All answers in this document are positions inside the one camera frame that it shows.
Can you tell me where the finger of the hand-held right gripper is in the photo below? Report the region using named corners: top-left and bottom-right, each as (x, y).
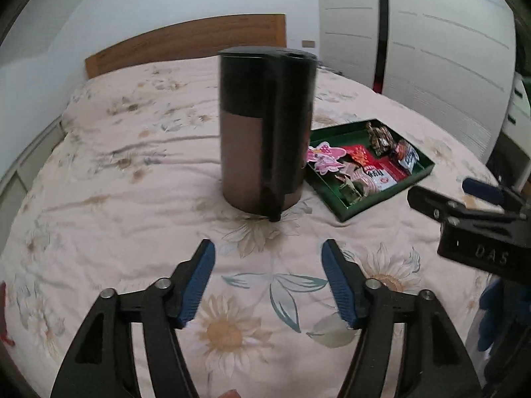
top-left (462, 177), bottom-right (531, 212)
top-left (407, 185), bottom-right (527, 225)

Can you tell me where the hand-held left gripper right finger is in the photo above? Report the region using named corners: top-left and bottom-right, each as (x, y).
top-left (321, 238), bottom-right (484, 398)

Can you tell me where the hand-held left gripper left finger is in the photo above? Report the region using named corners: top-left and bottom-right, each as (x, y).
top-left (50, 238), bottom-right (216, 398)

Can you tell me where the dark and pale blue snack packet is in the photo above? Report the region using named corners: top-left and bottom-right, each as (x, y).
top-left (390, 139), bottom-right (419, 170)

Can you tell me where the red and white snack packet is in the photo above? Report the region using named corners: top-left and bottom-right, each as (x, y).
top-left (348, 145), bottom-right (409, 193)

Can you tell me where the pink striped candy packet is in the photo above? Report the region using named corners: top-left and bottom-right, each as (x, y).
top-left (340, 164), bottom-right (380, 197)

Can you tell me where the small beige candy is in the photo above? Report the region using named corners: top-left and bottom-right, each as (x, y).
top-left (338, 176), bottom-right (361, 208)

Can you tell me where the brown oat snack packet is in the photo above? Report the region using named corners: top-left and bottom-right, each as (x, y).
top-left (365, 121), bottom-right (393, 156)

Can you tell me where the green tray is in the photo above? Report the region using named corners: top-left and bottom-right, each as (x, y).
top-left (305, 118), bottom-right (435, 222)

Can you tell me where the pink cartoon snack packet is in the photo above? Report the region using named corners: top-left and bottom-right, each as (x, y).
top-left (306, 142), bottom-right (347, 175)

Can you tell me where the person's right hand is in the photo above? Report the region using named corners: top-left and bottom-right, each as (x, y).
top-left (477, 280), bottom-right (519, 351)

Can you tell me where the white drawer cabinet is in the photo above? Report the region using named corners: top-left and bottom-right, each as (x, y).
top-left (504, 72), bottom-right (531, 133)

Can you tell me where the brown and black electric kettle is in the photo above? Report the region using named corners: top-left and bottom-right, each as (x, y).
top-left (218, 46), bottom-right (319, 222)

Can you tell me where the white wardrobe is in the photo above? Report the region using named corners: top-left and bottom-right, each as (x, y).
top-left (317, 0), bottom-right (517, 162)

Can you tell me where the phone in red case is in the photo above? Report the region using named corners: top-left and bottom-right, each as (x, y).
top-left (0, 282), bottom-right (15, 347)

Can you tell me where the white slatted cabinet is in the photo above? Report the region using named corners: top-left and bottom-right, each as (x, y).
top-left (0, 116), bottom-right (67, 200)

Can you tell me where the wooden headboard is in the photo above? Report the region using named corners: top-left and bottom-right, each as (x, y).
top-left (85, 14), bottom-right (288, 79)

